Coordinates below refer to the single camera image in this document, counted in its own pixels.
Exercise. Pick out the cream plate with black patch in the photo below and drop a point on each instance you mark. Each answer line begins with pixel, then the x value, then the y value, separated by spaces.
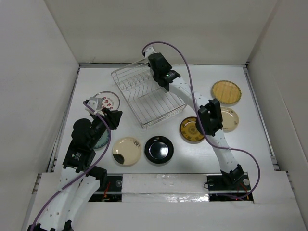
pixel 127 151

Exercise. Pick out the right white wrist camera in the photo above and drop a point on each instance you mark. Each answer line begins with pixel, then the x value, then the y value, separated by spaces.
pixel 148 51

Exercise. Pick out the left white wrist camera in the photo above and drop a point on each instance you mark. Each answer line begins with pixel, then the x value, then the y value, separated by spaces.
pixel 95 105

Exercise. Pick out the white plate with red characters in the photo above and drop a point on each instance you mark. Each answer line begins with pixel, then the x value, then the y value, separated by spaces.
pixel 110 100

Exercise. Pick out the wire dish rack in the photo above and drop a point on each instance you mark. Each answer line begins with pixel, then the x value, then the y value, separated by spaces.
pixel 147 100

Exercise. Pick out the blue green patterned plate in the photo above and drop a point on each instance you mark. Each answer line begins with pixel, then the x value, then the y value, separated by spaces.
pixel 103 140

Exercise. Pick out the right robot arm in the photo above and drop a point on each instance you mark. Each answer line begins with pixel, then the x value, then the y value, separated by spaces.
pixel 209 118

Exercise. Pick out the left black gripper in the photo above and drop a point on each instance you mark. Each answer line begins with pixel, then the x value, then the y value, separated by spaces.
pixel 112 117

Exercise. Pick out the glossy black plate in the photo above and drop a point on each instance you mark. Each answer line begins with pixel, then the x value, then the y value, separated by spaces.
pixel 159 150

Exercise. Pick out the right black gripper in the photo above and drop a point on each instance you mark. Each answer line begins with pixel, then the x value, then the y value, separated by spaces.
pixel 167 63

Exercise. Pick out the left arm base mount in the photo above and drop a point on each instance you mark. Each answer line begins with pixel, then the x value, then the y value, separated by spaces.
pixel 111 191

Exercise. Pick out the bamboo pattern round plate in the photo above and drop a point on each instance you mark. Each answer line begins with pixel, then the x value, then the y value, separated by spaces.
pixel 226 92

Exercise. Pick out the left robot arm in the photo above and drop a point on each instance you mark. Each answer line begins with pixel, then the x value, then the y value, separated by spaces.
pixel 80 177

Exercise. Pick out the yellow brown patterned plate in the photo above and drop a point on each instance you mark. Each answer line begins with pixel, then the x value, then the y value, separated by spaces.
pixel 189 130

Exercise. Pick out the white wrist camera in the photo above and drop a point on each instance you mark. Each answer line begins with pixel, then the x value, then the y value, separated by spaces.
pixel 148 51
pixel 95 105

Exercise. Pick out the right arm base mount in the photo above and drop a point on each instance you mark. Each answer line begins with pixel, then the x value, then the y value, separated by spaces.
pixel 219 191

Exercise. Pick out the cream plate with brown flowers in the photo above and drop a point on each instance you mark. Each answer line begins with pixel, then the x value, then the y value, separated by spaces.
pixel 230 119

